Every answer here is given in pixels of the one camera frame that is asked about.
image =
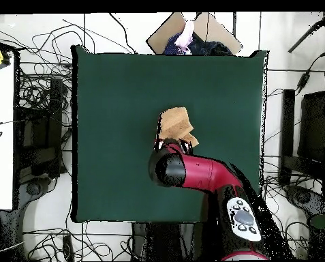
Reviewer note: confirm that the orange terry towel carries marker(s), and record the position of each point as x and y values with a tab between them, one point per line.
175	122

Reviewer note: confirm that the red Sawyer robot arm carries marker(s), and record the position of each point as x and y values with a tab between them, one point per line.
205	172

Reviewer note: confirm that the dark green table cloth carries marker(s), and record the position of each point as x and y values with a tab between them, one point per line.
110	109

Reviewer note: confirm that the blue dotted cloth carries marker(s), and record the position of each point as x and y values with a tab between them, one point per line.
171	47

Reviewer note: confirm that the dark navy cloth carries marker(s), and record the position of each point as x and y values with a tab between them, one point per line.
208	47

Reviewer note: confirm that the pink cloth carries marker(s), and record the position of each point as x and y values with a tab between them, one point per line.
185	36

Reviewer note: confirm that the brown cardboard box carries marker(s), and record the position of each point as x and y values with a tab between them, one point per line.
162	38

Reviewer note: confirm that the dark grey chair base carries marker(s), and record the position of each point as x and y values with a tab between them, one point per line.
302	196
32	188

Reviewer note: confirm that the black power adapter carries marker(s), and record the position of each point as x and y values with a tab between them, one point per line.
304	80

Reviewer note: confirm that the black power strip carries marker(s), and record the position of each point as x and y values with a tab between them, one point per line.
68	247

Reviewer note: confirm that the black tripod rod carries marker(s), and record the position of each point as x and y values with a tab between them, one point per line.
306	35

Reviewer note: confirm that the white side table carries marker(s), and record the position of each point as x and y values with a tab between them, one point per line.
0	163

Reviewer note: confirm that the black floor stand frame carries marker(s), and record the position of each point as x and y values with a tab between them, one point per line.
289	122
56	109

